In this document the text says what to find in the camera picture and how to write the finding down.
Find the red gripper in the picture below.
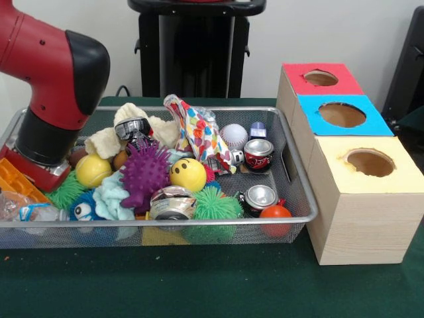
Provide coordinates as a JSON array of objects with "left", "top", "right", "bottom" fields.
[{"left": 0, "top": 145, "right": 72, "bottom": 193}]

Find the silver mesh bin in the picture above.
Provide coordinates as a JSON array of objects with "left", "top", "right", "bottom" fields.
[{"left": 0, "top": 105, "right": 321, "bottom": 249}]

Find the wooden box with three holes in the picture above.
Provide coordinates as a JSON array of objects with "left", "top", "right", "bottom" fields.
[{"left": 276, "top": 62, "right": 424, "bottom": 266}]

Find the purple spiky rubber toy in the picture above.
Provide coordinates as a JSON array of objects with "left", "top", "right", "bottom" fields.
[{"left": 119, "top": 140, "right": 173, "bottom": 215}]

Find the yellow smiley ball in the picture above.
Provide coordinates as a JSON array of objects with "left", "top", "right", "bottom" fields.
[{"left": 168, "top": 157, "right": 207, "bottom": 193}]

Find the white cloth with coloured dots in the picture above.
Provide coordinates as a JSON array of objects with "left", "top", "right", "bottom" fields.
[{"left": 164, "top": 93, "right": 238, "bottom": 175}]

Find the dark green table cloth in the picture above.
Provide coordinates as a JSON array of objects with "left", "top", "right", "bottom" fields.
[
  {"left": 0, "top": 95, "right": 424, "bottom": 318},
  {"left": 397, "top": 105, "right": 424, "bottom": 133}
]

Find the white baseball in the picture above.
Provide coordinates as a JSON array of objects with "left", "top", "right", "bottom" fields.
[{"left": 220, "top": 123, "right": 249, "bottom": 146}]

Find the crushed red can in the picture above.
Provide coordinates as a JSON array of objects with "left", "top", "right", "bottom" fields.
[{"left": 244, "top": 138, "right": 276, "bottom": 173}]

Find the crushed black can silver lid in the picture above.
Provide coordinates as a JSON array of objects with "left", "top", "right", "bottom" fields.
[{"left": 243, "top": 184, "right": 281, "bottom": 218}]

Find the purple toy block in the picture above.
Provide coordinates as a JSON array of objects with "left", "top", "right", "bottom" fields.
[{"left": 248, "top": 121, "right": 268, "bottom": 140}]

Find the red ball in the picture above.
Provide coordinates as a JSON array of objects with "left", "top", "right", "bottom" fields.
[{"left": 258, "top": 205, "right": 293, "bottom": 238}]

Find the black chair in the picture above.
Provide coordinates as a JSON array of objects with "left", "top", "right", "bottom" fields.
[{"left": 380, "top": 5, "right": 424, "bottom": 115}]

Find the green stringy puffer ball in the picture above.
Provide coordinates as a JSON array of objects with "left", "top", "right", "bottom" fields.
[{"left": 191, "top": 185, "right": 245, "bottom": 220}]

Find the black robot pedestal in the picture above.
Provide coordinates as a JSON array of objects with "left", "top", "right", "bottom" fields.
[{"left": 127, "top": 0, "right": 268, "bottom": 99}]

